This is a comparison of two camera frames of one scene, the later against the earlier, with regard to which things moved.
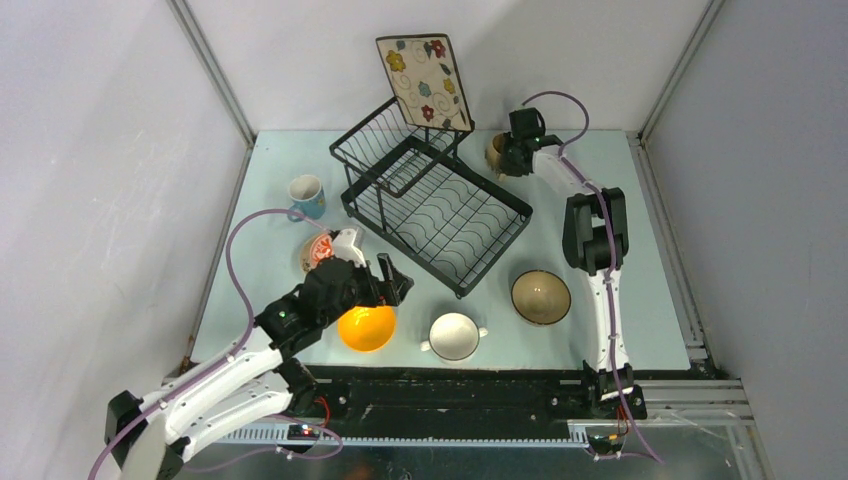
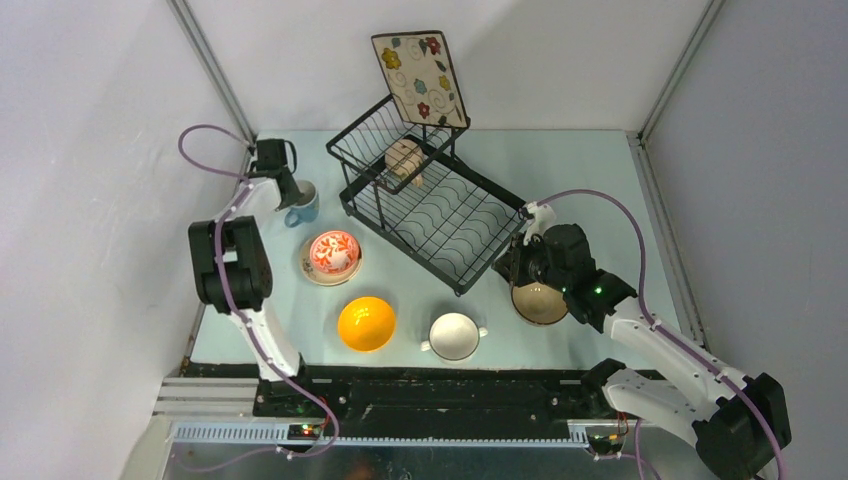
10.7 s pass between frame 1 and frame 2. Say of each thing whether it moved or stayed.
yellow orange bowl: stayed
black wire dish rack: stayed
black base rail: stayed
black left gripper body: moved
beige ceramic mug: moved
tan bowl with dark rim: stayed
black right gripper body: moved
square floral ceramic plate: stayed
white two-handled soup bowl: stayed
